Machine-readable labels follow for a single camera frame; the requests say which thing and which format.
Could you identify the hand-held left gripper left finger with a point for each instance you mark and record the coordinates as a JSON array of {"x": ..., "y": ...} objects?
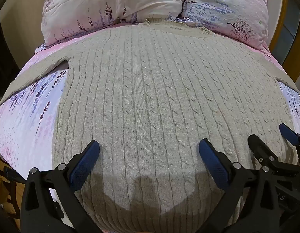
[{"x": 88, "y": 161}]

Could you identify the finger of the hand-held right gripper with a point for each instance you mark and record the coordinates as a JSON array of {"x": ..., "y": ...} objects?
[
  {"x": 289, "y": 133},
  {"x": 257, "y": 145}
]

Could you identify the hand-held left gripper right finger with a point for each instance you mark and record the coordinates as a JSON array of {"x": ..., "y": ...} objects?
[{"x": 213, "y": 163}]

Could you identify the pink floral bed sheet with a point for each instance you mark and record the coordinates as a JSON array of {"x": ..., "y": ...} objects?
[{"x": 31, "y": 119}]

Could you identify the pale tree print pillow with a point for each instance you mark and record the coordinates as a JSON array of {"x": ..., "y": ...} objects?
[{"x": 225, "y": 7}]

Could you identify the pink lavender print pillow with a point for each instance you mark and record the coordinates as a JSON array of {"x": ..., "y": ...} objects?
[{"x": 103, "y": 2}]

